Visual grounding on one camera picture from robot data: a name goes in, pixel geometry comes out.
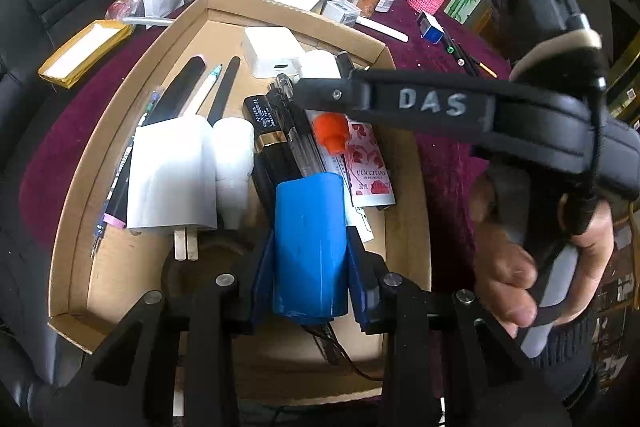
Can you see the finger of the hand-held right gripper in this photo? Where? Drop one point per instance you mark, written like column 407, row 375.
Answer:
column 325, row 93

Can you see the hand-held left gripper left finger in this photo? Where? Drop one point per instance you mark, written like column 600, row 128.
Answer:
column 262, row 287

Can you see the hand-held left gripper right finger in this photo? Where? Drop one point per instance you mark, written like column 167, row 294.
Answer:
column 357, row 292

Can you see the blue cylinder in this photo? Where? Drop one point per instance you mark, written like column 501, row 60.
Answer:
column 310, row 247

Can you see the shallow cardboard box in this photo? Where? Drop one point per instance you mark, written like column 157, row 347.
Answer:
column 125, row 277

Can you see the clear multicolour pen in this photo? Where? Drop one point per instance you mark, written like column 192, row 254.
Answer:
column 152, row 104

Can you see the person's right forearm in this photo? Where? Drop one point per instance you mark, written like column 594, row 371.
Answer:
column 575, row 357

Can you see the person's right hand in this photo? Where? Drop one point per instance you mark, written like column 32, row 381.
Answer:
column 505, row 267

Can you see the white rounded case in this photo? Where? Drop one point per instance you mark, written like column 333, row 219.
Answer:
column 317, row 66

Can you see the white tube with orange cap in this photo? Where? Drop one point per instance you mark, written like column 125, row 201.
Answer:
column 330, row 132

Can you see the clear black ballpoint pen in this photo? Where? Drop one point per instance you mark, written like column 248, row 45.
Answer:
column 287, row 132
column 310, row 152

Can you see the black battery with gold band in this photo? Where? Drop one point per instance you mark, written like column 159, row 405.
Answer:
column 265, row 117

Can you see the white square power adapter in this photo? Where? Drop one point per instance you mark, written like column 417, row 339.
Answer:
column 272, row 49

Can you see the orange tipped pencil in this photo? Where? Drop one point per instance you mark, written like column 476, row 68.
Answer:
column 487, row 69

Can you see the small white box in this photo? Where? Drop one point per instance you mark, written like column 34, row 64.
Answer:
column 340, row 12

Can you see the white flat stick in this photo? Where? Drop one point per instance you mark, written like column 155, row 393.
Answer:
column 382, row 29

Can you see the narrow black nail file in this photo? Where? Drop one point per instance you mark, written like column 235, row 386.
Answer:
column 225, row 87

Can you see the black pen with green dot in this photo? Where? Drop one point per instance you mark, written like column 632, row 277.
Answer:
column 454, row 49

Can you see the white cylinder bottle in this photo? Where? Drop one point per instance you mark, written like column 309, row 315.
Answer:
column 232, row 167

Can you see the white pen with teal tip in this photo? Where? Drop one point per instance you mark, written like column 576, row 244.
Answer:
column 205, row 92

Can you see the small blue box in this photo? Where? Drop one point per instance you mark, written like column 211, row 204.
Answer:
column 431, row 29

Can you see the white plug charger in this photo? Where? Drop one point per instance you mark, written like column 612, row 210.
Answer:
column 170, row 177

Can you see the black pen with pink end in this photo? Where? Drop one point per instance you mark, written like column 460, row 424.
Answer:
column 120, row 187

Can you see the silver pen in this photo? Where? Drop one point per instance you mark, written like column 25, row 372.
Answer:
column 150, row 22

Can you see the pink packet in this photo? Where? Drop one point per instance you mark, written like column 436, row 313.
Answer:
column 122, row 10

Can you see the black leather sofa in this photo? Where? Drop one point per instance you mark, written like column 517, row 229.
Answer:
column 30, row 72

